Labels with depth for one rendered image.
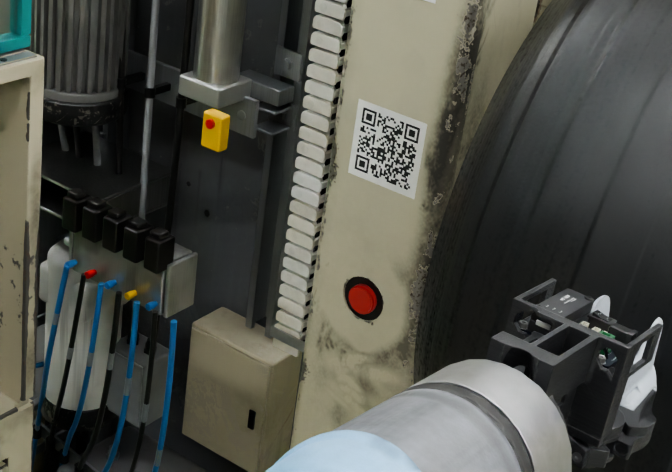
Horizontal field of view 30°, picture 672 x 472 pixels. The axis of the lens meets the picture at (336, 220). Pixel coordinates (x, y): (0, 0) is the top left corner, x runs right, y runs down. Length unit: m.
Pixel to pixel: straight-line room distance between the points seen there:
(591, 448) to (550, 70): 0.30
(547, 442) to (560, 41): 0.38
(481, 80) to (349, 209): 0.18
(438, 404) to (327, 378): 0.72
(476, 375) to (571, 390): 0.09
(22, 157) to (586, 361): 0.66
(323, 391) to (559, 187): 0.51
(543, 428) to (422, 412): 0.07
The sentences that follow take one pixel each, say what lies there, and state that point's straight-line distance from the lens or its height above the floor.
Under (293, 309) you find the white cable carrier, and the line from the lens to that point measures 1.30.
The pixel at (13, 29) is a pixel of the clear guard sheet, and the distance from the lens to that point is 1.16.
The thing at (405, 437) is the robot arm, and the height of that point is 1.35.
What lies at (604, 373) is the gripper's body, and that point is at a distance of 0.69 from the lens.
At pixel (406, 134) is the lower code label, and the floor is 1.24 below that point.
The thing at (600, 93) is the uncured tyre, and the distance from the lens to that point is 0.88.
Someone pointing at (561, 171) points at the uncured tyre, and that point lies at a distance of 0.87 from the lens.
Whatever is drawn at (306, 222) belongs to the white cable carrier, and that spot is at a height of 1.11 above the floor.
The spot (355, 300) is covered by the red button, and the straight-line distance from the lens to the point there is 1.22.
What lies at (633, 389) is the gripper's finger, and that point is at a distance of 0.78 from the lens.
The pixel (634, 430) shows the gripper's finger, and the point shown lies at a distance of 0.75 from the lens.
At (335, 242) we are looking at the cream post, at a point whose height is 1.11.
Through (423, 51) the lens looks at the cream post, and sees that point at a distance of 1.11.
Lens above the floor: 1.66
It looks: 26 degrees down
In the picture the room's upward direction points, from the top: 8 degrees clockwise
